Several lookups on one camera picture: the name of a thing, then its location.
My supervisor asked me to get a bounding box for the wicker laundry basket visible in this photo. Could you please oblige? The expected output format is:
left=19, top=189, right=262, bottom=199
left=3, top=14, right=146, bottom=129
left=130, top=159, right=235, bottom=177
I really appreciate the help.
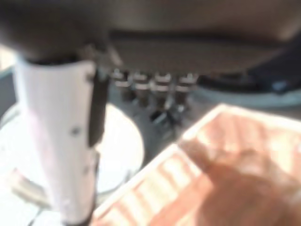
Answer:
left=93, top=103, right=301, bottom=226

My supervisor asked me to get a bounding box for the washing machine glass door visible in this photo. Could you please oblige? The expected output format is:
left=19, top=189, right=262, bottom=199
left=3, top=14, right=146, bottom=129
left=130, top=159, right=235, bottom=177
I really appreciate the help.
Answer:
left=0, top=63, right=145, bottom=226

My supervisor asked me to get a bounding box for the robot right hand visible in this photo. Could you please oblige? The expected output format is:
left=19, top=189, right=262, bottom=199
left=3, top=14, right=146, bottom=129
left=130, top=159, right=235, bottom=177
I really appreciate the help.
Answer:
left=0, top=0, right=301, bottom=224

